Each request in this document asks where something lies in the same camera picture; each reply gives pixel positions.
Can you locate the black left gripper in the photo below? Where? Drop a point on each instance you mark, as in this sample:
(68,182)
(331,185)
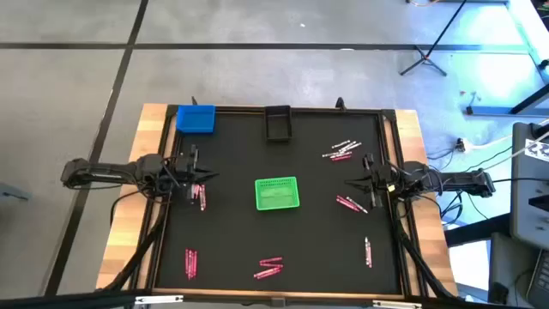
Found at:
(184,171)

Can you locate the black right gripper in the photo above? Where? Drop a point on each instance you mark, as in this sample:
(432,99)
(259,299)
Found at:
(384,180)

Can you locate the green plastic basket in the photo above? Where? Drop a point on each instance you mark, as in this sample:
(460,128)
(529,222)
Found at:
(276,194)

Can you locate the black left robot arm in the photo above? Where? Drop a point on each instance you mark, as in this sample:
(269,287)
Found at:
(107,173)

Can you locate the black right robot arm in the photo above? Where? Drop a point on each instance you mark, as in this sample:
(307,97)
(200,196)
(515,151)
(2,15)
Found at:
(454,180)

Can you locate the blue plastic basket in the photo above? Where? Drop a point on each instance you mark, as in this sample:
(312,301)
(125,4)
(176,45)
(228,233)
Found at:
(195,119)

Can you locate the black table mat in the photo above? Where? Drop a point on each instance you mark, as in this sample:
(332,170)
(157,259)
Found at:
(300,240)

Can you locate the black plastic basket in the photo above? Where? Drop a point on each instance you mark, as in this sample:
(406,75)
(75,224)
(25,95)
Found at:
(278,129)

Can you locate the black metal bar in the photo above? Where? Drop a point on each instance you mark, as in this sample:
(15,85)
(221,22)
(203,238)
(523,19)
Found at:
(476,231)

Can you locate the black tripod stand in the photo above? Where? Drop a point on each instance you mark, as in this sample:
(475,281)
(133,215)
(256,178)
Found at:
(425,57)

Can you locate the grey equipment cabinet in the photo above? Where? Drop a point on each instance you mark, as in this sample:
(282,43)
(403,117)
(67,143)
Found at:
(525,206)

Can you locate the low grey box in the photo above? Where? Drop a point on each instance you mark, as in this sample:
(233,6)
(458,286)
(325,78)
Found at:
(510,266)

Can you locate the white marker label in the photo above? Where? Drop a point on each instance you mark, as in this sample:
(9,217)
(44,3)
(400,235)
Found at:
(538,150)

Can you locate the black rig beam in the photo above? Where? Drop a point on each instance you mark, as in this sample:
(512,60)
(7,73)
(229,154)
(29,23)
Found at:
(64,300)

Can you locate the grey floor object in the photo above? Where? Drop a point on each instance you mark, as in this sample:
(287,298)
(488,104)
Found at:
(10,191)

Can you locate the black aluminium table frame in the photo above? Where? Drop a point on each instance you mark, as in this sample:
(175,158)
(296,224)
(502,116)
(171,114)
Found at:
(388,116)

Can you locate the small black clamp post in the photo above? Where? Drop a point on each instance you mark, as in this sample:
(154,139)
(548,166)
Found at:
(340,104)
(194,102)

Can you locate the silver metal bracket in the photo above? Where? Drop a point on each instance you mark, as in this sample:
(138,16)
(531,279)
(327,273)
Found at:
(396,305)
(158,299)

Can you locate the dark metal desk frame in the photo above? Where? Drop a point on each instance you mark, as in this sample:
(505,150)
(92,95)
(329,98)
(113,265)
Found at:
(493,111)

